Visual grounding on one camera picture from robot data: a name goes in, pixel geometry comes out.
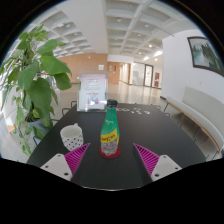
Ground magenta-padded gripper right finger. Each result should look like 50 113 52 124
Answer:
132 142 183 186

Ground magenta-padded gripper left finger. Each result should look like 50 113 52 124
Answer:
39 142 93 186

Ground green-labelled clear drink bottle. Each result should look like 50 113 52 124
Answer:
99 98 121 157

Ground white polka-dot mug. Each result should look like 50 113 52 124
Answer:
59 123 85 152

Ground flat round red coaster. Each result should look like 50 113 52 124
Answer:
98 146 122 160

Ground clear acrylic sign stand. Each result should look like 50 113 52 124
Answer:
77 72 108 113

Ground large-leaved green potted plant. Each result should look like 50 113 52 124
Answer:
0 23 73 157

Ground recessed ceiling lights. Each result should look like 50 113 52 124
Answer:
56 14 165 63

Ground dark-framed landscape picture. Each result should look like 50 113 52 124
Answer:
187 35 224 77

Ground long white wall bench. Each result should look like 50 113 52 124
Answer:
164 86 224 154

